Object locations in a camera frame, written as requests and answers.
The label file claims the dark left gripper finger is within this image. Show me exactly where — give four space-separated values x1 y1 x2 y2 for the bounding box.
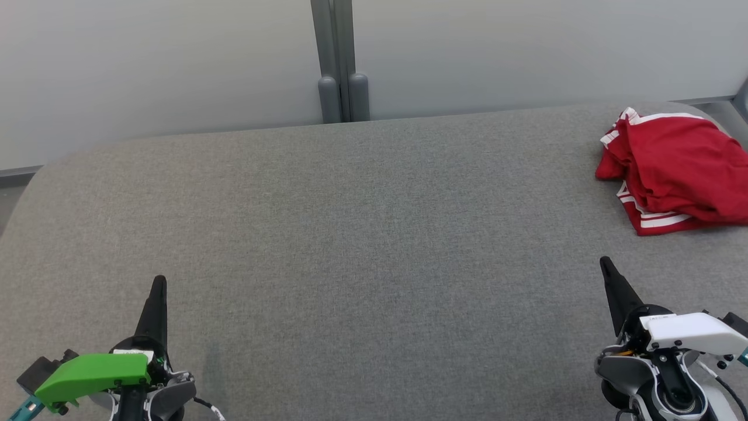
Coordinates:
133 275 170 354

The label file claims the grey curved floor stand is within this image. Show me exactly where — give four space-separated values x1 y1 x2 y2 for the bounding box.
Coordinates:
732 78 748 125

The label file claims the red white basketball jersey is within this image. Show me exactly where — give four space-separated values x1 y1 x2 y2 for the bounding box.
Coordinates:
595 106 748 237

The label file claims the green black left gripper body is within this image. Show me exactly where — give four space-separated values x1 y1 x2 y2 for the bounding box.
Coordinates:
34 336 173 411

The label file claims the grey partition bottom rail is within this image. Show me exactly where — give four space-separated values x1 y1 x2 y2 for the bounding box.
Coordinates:
0 165 45 189
672 95 736 107

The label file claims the grey partition post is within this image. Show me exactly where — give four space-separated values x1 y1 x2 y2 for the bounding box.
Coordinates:
310 0 356 123

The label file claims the grey cable teal connector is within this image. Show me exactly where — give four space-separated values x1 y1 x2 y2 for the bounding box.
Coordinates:
7 395 46 421

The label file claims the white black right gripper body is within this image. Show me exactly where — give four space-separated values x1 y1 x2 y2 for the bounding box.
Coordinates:
617 304 748 358

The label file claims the grey rounded post foot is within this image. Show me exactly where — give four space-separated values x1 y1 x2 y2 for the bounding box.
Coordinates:
348 72 371 122
317 75 342 124

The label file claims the thin black cable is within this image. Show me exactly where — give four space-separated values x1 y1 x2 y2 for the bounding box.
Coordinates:
192 396 227 421
692 348 748 421

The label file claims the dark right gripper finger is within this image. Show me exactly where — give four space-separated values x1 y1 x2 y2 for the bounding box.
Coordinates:
599 256 647 339

